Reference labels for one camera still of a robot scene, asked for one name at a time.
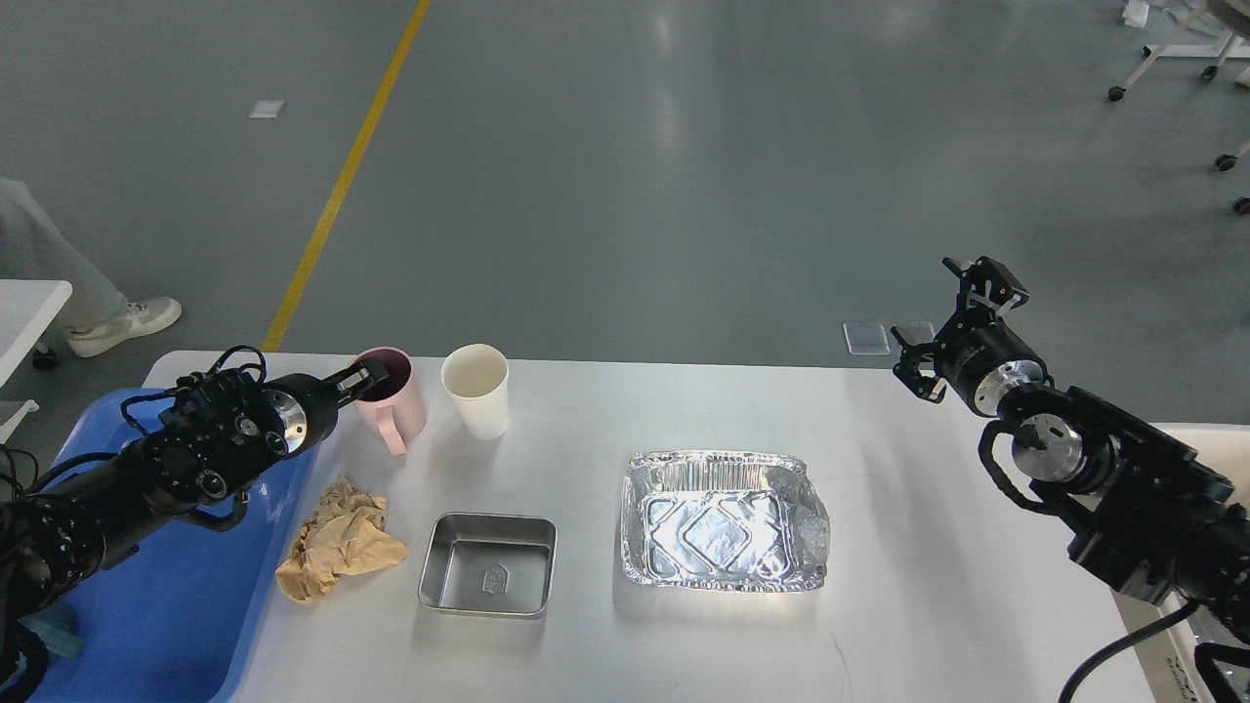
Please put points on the white rolling stand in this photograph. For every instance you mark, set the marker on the white rolling stand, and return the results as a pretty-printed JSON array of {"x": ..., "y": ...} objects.
[{"x": 1231, "y": 42}]

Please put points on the small steel tray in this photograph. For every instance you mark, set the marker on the small steel tray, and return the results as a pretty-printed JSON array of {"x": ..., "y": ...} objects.
[{"x": 497, "y": 566}]

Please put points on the person's leg in grey trousers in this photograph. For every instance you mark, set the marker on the person's leg in grey trousers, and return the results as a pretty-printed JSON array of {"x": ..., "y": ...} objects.
[{"x": 33, "y": 248}]

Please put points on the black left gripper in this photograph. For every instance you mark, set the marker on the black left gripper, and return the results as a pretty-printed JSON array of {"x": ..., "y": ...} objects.
[{"x": 303, "y": 410}]

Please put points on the pink ribbed mug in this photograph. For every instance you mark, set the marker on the pink ribbed mug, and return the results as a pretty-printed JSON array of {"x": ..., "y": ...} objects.
[{"x": 395, "y": 409}]

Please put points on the beige waste bin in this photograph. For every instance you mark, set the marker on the beige waste bin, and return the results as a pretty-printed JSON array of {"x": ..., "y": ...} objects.
[{"x": 1166, "y": 661}]

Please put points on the crumpled brown paper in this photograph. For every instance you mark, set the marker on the crumpled brown paper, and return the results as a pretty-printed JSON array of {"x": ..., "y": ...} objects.
[{"x": 345, "y": 536}]

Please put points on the white sneaker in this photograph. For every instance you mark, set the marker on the white sneaker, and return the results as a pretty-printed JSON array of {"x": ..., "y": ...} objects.
[{"x": 137, "y": 320}]

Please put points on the white side table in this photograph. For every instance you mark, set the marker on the white side table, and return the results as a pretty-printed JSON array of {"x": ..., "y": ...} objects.
[{"x": 28, "y": 308}]

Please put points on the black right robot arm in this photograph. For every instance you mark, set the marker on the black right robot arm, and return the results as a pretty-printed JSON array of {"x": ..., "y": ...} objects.
[{"x": 1147, "y": 518}]

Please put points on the blue plastic tray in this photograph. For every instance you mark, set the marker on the blue plastic tray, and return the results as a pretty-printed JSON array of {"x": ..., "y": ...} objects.
[{"x": 175, "y": 621}]

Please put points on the clear floor plate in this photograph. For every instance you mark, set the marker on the clear floor plate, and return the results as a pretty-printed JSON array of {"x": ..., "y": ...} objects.
[
  {"x": 913, "y": 333},
  {"x": 866, "y": 339}
]

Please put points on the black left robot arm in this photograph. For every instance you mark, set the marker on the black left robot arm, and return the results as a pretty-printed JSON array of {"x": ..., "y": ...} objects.
[{"x": 222, "y": 430}]

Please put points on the teal mug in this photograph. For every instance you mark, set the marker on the teal mug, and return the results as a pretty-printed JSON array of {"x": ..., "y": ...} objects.
[{"x": 58, "y": 628}]

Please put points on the clear floor plate right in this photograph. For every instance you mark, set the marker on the clear floor plate right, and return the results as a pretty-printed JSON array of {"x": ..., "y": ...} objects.
[{"x": 913, "y": 333}]

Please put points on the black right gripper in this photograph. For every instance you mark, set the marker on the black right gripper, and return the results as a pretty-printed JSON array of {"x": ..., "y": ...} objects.
[{"x": 982, "y": 361}]

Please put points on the clear floor plate left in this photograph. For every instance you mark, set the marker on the clear floor plate left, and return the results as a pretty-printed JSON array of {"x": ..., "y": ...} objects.
[{"x": 866, "y": 339}]

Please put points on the aluminium foil tray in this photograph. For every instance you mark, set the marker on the aluminium foil tray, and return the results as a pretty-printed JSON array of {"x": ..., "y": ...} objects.
[{"x": 724, "y": 521}]

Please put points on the white paper cup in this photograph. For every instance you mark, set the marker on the white paper cup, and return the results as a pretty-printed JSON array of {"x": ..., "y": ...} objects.
[{"x": 476, "y": 379}]

